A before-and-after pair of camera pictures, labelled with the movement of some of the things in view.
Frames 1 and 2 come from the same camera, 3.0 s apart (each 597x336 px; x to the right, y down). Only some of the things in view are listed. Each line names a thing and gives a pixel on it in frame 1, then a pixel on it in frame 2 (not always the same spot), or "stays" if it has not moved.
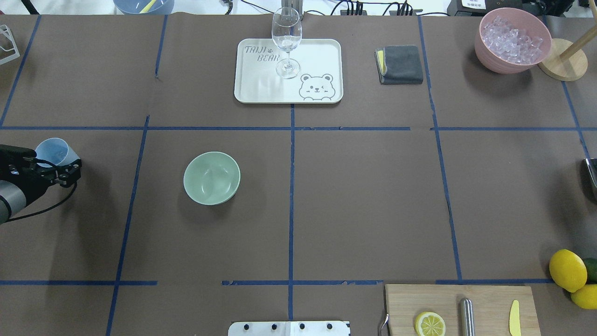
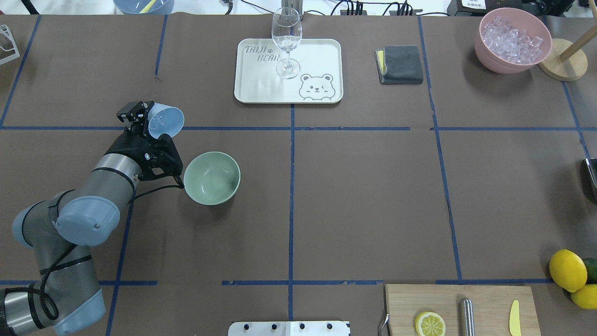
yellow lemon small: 586,297 stays
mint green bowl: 212,178 stays
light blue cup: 55,150 -> 163,119
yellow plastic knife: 514,320 stays
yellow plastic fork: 148,5 stays
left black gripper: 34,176 -> 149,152
